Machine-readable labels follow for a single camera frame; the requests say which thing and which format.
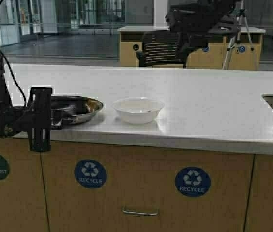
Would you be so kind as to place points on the right blue recycle sticker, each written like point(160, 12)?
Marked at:
point(192, 182)

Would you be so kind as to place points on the metal island drawer handle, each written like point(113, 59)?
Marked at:
point(134, 212)

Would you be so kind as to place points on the blue recycle sticker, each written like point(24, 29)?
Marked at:
point(192, 182)
point(90, 174)

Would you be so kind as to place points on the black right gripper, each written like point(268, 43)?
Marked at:
point(197, 21)

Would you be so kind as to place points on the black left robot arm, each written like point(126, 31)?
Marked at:
point(5, 98)

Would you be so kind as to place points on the white serving bowl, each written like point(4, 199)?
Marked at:
point(138, 110)

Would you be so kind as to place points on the silver camera tripod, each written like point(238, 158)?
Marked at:
point(235, 41)

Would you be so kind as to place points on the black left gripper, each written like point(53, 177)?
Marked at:
point(34, 119)

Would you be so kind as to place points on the stainless steel frying pan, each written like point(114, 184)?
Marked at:
point(73, 110)

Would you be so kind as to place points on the far wooden recycling counter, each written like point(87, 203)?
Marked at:
point(244, 56)

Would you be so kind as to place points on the wooden island cabinet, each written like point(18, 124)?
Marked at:
point(41, 194)

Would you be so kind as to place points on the left blue recycle sticker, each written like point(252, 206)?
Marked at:
point(90, 174)

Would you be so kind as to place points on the black mesh office chair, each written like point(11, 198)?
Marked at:
point(159, 47)

